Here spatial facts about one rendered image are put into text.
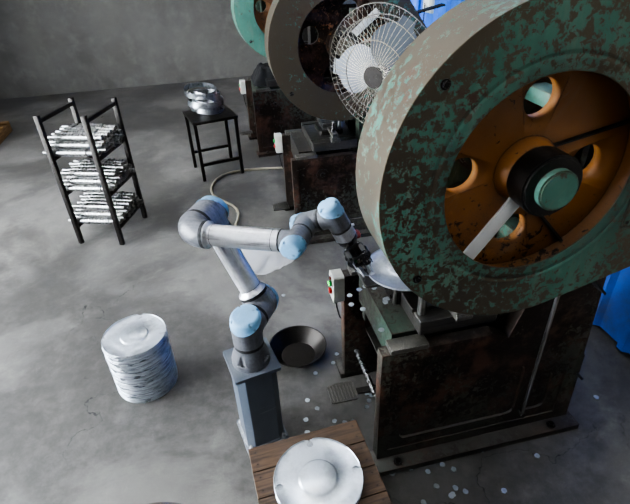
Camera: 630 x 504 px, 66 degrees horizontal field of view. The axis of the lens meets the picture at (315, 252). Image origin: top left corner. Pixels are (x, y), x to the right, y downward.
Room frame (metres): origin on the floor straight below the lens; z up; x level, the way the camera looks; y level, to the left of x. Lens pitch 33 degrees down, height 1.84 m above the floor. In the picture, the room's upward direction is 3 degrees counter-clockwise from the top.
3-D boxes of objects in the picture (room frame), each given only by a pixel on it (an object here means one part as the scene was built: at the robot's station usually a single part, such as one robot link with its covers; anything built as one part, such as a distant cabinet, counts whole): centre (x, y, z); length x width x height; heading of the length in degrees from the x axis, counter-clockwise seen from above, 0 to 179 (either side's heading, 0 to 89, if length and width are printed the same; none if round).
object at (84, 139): (3.23, 1.54, 0.47); 0.46 x 0.43 x 0.95; 82
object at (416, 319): (1.50, -0.46, 0.68); 0.45 x 0.30 x 0.06; 12
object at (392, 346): (1.26, -0.65, 0.45); 0.92 x 0.12 x 0.90; 102
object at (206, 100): (4.31, 0.89, 0.40); 0.45 x 0.40 x 0.79; 24
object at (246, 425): (1.36, 0.27, 0.23); 0.19 x 0.19 x 0.45; 22
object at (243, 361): (1.36, 0.27, 0.50); 0.15 x 0.15 x 0.10
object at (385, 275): (1.47, -0.33, 0.78); 0.29 x 0.29 x 0.01
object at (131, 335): (1.69, 0.86, 0.31); 0.29 x 0.29 x 0.01
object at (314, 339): (1.82, 0.11, 0.04); 0.30 x 0.30 x 0.07
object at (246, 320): (1.37, 0.27, 0.62); 0.13 x 0.12 x 0.14; 161
